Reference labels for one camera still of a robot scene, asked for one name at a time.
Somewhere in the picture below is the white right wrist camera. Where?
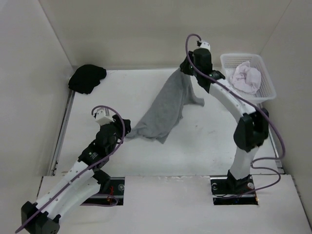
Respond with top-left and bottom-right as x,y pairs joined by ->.
197,40 -> 211,51

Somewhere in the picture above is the grey tank top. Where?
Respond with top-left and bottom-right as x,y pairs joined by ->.
126,69 -> 205,144

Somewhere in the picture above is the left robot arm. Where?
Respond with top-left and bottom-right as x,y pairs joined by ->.
18,115 -> 131,234

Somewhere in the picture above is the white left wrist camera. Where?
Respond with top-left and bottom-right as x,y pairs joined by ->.
95,108 -> 113,126

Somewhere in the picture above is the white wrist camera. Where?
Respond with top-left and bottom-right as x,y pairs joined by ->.
197,40 -> 211,51
95,108 -> 113,126

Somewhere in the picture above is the pink crumpled tank top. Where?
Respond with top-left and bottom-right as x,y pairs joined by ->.
229,61 -> 262,95

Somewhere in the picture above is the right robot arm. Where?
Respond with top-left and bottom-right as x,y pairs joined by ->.
180,48 -> 269,197

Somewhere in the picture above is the black folded tank top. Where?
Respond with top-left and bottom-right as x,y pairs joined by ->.
68,64 -> 107,95

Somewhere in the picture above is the white plastic basket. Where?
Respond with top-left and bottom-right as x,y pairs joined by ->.
220,53 -> 276,104

